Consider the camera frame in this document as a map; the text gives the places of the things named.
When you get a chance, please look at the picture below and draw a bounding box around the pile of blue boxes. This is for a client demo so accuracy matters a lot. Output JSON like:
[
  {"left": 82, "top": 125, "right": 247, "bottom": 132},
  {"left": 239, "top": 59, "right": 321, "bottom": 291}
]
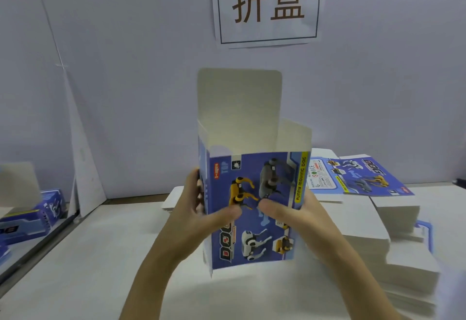
[{"left": 0, "top": 160, "right": 67, "bottom": 260}]

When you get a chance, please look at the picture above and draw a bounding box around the person's right hand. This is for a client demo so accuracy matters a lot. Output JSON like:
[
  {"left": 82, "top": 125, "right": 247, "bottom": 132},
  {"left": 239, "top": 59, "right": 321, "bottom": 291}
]
[{"left": 258, "top": 187, "right": 352, "bottom": 264}]

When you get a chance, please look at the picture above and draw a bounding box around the person's left hand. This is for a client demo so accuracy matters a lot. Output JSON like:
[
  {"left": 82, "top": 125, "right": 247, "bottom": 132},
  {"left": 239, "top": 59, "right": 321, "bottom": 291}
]
[{"left": 149, "top": 168, "right": 243, "bottom": 268}]

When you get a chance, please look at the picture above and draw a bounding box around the person's right forearm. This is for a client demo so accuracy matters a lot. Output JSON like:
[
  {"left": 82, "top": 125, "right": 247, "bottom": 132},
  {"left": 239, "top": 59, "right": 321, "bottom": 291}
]
[{"left": 320, "top": 245, "right": 403, "bottom": 320}]

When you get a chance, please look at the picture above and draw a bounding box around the person's left forearm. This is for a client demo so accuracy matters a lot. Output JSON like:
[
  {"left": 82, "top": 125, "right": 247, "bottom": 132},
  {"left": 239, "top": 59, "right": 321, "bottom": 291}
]
[{"left": 118, "top": 249, "right": 183, "bottom": 320}]

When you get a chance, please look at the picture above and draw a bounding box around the blue dog-print cardboard box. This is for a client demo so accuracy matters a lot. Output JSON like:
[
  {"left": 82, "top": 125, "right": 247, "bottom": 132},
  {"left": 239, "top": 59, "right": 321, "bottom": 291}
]
[{"left": 196, "top": 68, "right": 313, "bottom": 278}]

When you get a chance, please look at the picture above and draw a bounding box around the stack of boxes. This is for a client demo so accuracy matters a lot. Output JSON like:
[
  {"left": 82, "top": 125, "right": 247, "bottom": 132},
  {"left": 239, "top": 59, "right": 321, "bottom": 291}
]
[
  {"left": 161, "top": 184, "right": 187, "bottom": 212},
  {"left": 306, "top": 148, "right": 442, "bottom": 317}
]

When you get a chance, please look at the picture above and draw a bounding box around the white paper wall sign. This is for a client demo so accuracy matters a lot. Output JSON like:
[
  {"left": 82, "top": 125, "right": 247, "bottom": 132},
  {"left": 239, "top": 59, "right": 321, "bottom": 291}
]
[{"left": 210, "top": 0, "right": 326, "bottom": 48}]

